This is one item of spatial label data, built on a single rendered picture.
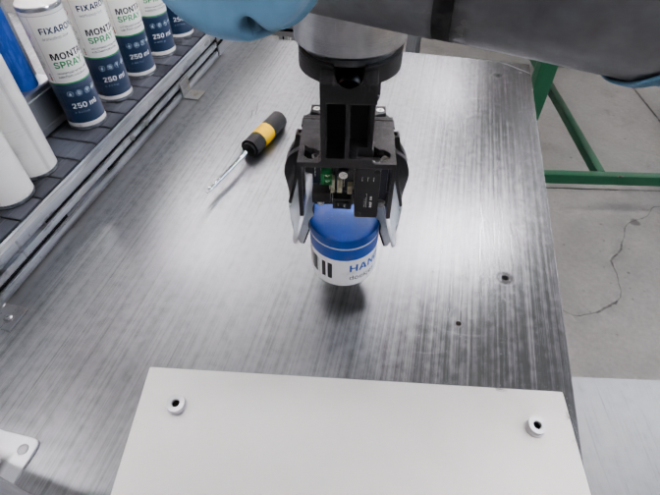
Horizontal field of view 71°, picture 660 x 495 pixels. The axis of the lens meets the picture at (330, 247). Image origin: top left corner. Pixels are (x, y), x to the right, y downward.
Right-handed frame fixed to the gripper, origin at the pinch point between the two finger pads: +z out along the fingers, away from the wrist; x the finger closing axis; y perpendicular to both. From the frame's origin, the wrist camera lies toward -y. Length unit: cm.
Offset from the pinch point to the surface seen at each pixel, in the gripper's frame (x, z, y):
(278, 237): -8.2, 7.8, -6.2
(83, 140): -35.8, 2.8, -18.3
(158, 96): -30.0, 3.8, -32.2
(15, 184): -37.5, 0.1, -5.8
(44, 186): -36.8, 2.8, -8.8
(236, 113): -18.7, 7.7, -34.4
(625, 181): 101, 72, -102
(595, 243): 93, 90, -88
